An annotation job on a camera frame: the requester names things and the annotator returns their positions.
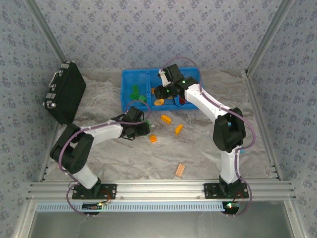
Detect small wooden block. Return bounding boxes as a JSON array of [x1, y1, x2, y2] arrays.
[[175, 163, 186, 178]]

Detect black carrying case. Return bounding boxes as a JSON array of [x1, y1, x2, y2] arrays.
[[42, 60, 87, 125]]

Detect small circuit board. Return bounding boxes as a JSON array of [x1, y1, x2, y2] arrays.
[[222, 201, 240, 214], [82, 202, 104, 211]]

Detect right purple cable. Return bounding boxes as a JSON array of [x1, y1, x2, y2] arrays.
[[160, 57, 257, 217]]

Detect purple cable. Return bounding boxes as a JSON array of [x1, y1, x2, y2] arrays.
[[160, 57, 257, 217], [59, 100, 151, 218]]

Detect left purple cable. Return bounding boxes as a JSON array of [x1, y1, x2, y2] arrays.
[[59, 100, 151, 218]]

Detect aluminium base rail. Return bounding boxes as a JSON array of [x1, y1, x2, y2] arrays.
[[26, 180, 297, 202]]

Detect slotted cable duct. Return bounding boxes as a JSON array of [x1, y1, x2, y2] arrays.
[[36, 201, 225, 213]]

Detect aluminium frame post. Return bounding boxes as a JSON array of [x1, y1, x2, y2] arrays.
[[24, 0, 67, 64], [246, 0, 297, 75]]

